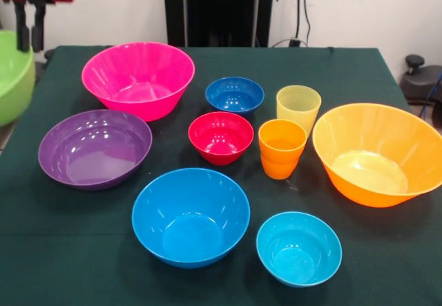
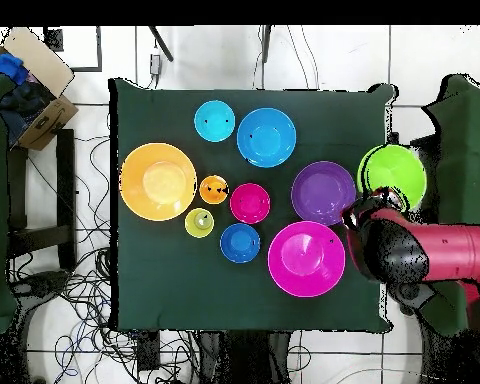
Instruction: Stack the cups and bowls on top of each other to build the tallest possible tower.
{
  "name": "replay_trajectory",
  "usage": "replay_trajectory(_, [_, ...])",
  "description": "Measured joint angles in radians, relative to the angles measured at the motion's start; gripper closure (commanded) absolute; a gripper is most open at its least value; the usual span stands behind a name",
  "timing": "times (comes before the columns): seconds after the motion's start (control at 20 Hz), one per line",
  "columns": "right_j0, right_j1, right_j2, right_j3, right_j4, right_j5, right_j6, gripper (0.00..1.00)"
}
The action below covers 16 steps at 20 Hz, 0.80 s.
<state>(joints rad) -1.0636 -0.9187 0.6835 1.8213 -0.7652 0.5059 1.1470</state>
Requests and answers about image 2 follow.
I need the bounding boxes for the purple plastic bowl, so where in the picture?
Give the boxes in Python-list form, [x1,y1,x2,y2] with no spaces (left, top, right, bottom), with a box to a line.
[290,160,358,227]

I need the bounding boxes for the green plastic bowl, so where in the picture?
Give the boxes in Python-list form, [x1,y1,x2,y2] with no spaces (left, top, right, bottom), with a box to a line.
[356,143,428,211]

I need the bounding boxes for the large pink plastic bowl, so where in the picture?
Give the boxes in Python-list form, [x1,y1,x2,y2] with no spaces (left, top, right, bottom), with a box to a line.
[267,220,347,298]

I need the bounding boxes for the small red plastic bowl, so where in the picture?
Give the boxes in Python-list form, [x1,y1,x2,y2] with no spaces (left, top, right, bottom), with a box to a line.
[228,182,272,225]

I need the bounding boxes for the medium blue plastic bowl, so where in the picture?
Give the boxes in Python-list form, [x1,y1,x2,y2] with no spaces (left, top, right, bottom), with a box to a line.
[236,107,298,169]

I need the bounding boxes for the small dark blue bowl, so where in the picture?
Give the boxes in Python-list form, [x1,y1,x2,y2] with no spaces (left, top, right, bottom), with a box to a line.
[219,222,262,265]

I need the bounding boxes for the orange plastic cup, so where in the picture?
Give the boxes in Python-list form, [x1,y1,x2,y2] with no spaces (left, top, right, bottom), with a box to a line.
[198,174,230,206]

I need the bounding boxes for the yellow plastic cup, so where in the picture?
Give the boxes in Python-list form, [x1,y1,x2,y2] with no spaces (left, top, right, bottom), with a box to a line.
[184,207,216,240]

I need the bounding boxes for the small light blue bowl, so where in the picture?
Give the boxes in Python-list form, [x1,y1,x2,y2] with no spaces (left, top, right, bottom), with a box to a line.
[193,99,237,144]

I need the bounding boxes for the black tripod leg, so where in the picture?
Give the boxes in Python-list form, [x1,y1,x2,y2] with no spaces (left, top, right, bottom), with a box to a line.
[147,25,175,63]
[260,25,272,63]

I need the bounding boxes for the dark green tablecloth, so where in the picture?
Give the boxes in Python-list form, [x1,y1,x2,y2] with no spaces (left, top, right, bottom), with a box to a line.
[108,76,399,333]

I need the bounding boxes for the large orange plastic bowl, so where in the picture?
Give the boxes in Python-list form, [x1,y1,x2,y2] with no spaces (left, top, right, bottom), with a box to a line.
[118,142,198,222]

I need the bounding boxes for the black power strip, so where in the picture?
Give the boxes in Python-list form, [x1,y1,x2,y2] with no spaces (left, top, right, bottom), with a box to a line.
[137,331,161,371]

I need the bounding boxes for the dark fabric bundle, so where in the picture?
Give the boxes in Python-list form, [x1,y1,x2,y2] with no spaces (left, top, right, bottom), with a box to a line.
[0,79,59,147]

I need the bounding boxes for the cardboard box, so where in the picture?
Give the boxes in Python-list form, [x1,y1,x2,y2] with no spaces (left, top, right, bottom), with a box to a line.
[0,26,80,152]

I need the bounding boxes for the bright blue cloth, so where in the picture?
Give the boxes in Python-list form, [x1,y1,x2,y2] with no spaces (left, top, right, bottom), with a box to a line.
[0,52,29,87]

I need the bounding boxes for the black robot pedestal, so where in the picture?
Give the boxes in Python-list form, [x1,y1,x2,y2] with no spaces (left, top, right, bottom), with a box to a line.
[197,329,293,384]

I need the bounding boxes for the tangle of floor cables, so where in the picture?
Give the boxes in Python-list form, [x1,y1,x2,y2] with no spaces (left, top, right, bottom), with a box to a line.
[7,135,201,384]

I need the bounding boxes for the black metal frame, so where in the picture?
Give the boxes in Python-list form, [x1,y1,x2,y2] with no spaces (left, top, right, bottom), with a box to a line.
[5,127,78,271]

